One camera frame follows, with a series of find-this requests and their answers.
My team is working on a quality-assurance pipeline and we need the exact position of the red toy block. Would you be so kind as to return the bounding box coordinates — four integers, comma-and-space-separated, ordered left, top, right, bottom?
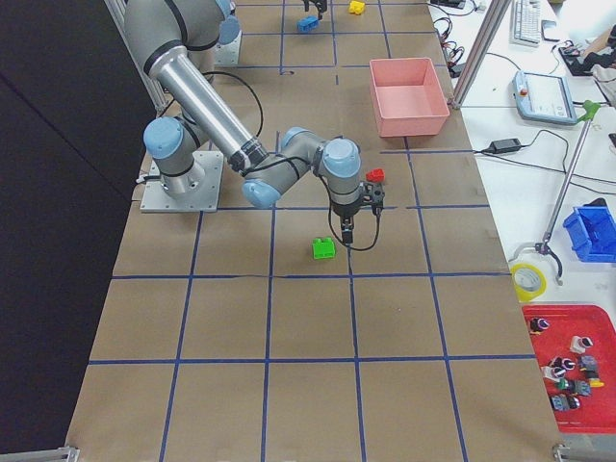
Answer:
365, 168, 385, 185

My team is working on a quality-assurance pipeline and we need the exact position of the blue storage bin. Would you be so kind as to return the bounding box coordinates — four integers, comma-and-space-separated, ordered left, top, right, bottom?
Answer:
563, 206, 615, 263

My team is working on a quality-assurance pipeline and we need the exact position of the green toy block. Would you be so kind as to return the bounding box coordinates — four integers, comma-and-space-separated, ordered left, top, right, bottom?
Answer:
312, 237, 337, 260

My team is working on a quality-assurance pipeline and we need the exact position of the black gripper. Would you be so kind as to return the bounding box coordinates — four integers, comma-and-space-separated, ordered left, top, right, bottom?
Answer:
302, 0, 327, 20
328, 181, 385, 244

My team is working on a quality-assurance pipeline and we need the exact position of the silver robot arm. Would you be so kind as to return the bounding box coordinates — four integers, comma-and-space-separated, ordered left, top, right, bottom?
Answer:
124, 1, 384, 247

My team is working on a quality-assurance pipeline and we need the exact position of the yellow toy block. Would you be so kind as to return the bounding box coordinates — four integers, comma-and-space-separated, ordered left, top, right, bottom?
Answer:
347, 0, 366, 15

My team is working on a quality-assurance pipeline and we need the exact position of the red parts tray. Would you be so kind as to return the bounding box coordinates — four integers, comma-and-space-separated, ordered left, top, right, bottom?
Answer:
523, 304, 615, 434

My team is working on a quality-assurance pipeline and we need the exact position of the blue toy block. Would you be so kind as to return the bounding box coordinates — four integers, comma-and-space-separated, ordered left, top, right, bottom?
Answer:
296, 15, 320, 34

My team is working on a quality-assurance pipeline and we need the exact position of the yellow tape roll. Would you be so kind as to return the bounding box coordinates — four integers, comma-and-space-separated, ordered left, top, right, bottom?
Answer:
511, 263, 548, 303

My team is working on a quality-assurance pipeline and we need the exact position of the aluminium frame post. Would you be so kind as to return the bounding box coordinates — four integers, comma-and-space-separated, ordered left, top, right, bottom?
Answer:
449, 0, 510, 109

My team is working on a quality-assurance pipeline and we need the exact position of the reacher grabber tool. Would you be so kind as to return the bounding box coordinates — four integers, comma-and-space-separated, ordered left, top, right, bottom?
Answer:
507, 100, 601, 286

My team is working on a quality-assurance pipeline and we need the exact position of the pink plastic box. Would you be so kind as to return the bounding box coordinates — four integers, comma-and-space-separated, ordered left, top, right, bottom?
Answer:
370, 58, 449, 138

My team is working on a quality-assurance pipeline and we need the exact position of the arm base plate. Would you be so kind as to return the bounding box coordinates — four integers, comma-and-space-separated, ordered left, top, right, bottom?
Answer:
140, 150, 224, 213
214, 32, 242, 67

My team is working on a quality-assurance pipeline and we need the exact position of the black power adapter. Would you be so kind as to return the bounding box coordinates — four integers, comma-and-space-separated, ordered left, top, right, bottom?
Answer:
486, 138, 523, 154

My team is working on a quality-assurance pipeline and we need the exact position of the white keyboard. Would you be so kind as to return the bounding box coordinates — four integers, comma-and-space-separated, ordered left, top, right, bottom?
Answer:
509, 0, 542, 47

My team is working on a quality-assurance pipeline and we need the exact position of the robot teach pendant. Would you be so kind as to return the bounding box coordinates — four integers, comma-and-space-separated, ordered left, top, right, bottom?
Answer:
512, 70, 578, 125

